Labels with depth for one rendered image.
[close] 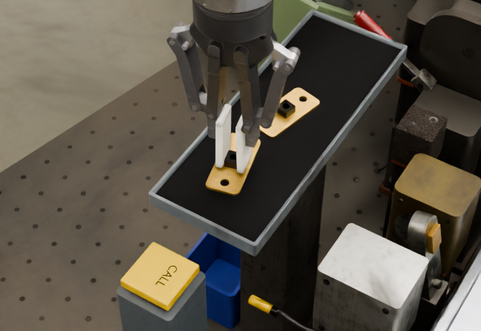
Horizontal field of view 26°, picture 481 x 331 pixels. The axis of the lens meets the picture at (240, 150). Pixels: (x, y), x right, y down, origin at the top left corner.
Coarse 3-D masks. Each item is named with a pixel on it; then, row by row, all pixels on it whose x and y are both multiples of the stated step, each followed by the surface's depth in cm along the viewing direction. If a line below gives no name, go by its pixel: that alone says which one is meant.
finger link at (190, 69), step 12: (180, 24) 102; (168, 36) 101; (180, 48) 101; (192, 48) 103; (180, 60) 102; (192, 60) 103; (180, 72) 104; (192, 72) 103; (192, 84) 104; (204, 84) 107; (192, 96) 106; (192, 108) 107
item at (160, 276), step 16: (144, 256) 109; (160, 256) 109; (176, 256) 109; (128, 272) 107; (144, 272) 107; (160, 272) 107; (176, 272) 107; (192, 272) 107; (128, 288) 107; (144, 288) 106; (160, 288) 106; (176, 288) 106; (160, 304) 105
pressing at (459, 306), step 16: (480, 256) 128; (464, 272) 127; (480, 272) 127; (464, 288) 125; (480, 288) 125; (448, 304) 123; (464, 304) 124; (480, 304) 124; (448, 320) 122; (464, 320) 122; (480, 320) 122
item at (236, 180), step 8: (232, 136) 116; (232, 144) 115; (256, 144) 115; (232, 152) 113; (256, 152) 114; (224, 160) 112; (232, 160) 112; (216, 168) 112; (224, 168) 112; (232, 168) 112; (248, 168) 112; (216, 176) 112; (224, 176) 112; (232, 176) 112; (240, 176) 112; (208, 184) 111; (216, 184) 111; (232, 184) 111; (240, 184) 111; (224, 192) 110; (232, 192) 110
